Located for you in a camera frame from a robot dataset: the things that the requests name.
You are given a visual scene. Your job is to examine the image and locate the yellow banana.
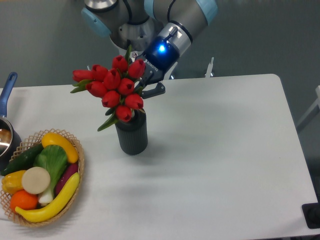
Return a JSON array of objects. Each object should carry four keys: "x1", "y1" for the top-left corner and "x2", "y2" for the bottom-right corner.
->
[{"x1": 15, "y1": 172, "x2": 80, "y2": 223}]

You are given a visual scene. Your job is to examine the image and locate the white furniture at right edge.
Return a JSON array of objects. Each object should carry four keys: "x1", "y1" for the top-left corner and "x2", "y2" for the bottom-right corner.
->
[{"x1": 296, "y1": 85, "x2": 320, "y2": 134}]

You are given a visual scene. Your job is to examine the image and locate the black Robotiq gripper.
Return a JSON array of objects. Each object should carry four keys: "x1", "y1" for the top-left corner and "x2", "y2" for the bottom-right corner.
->
[{"x1": 129, "y1": 36, "x2": 180, "y2": 99}]

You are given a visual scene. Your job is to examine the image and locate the blue handled saucepan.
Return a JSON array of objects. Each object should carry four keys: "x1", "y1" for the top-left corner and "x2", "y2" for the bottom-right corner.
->
[{"x1": 0, "y1": 72, "x2": 22, "y2": 170}]

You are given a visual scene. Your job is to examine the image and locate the red tulip bouquet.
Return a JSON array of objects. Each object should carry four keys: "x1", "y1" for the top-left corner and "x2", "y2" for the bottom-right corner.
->
[{"x1": 71, "y1": 46, "x2": 145, "y2": 132}]

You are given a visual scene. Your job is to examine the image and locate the dark grey ribbed vase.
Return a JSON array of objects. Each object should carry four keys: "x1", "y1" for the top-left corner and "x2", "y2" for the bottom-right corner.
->
[{"x1": 115, "y1": 110, "x2": 148, "y2": 156}]

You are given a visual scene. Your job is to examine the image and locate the beige round disc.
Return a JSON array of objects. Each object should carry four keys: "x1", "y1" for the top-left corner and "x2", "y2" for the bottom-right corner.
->
[{"x1": 21, "y1": 167, "x2": 51, "y2": 195}]

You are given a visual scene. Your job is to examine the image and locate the orange fruit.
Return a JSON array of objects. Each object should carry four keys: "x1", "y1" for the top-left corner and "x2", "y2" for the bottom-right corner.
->
[{"x1": 10, "y1": 190, "x2": 38, "y2": 212}]

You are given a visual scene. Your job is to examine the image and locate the woven wicker basket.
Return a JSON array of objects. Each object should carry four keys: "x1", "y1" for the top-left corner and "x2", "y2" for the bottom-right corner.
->
[{"x1": 0, "y1": 129, "x2": 84, "y2": 227}]

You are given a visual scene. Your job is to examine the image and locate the green bok choy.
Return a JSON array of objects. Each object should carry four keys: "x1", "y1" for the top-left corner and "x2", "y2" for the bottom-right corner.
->
[{"x1": 33, "y1": 145, "x2": 68, "y2": 206}]

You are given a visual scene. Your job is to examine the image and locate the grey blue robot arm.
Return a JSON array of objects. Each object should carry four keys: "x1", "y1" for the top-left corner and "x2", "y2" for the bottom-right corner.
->
[{"x1": 81, "y1": 0, "x2": 218, "y2": 99}]

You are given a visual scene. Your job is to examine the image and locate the yellow squash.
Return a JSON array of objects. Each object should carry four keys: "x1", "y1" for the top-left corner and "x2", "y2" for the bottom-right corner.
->
[{"x1": 41, "y1": 132, "x2": 79, "y2": 164}]

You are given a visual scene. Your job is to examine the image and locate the black device at edge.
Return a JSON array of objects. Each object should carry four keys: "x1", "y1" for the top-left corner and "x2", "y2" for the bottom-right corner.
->
[{"x1": 301, "y1": 202, "x2": 320, "y2": 229}]

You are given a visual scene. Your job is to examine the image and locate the green cucumber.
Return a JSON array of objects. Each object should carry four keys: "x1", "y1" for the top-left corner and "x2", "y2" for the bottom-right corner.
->
[{"x1": 0, "y1": 144, "x2": 44, "y2": 176}]

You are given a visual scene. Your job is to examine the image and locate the yellow bell pepper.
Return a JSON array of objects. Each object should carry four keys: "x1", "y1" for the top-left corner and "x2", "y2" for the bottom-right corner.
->
[{"x1": 1, "y1": 170, "x2": 26, "y2": 195}]

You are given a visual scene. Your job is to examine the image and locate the purple sweet potato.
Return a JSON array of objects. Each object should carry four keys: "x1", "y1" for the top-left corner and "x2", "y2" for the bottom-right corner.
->
[{"x1": 54, "y1": 163, "x2": 79, "y2": 196}]

